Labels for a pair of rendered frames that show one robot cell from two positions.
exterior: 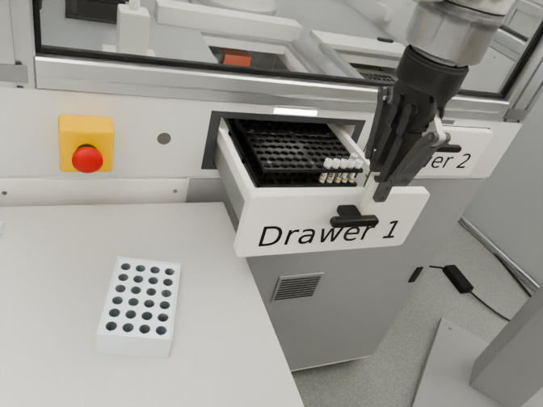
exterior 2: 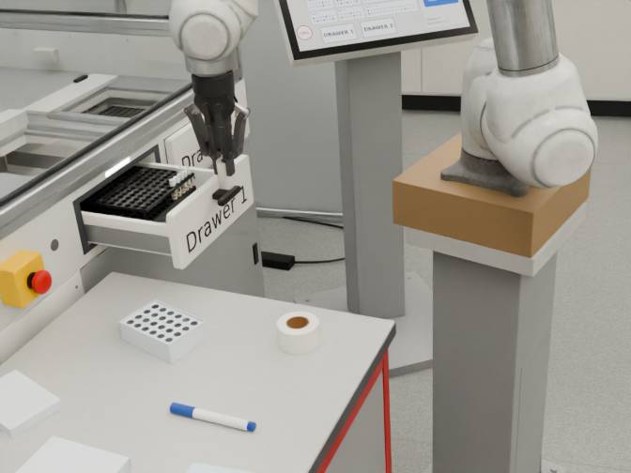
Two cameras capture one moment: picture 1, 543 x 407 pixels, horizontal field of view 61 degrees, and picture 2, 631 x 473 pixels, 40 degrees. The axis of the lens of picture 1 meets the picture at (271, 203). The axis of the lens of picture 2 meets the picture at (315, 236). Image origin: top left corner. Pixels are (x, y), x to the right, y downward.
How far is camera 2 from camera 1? 1.03 m
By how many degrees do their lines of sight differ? 31
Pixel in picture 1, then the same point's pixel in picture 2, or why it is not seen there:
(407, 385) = not seen: hidden behind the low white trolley
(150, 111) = (39, 227)
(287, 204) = (190, 211)
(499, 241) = (277, 201)
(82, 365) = (174, 371)
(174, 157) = (65, 256)
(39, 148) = not seen: outside the picture
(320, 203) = (203, 199)
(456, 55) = (226, 67)
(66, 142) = (20, 280)
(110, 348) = (177, 353)
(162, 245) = (119, 312)
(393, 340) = not seen: hidden behind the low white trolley
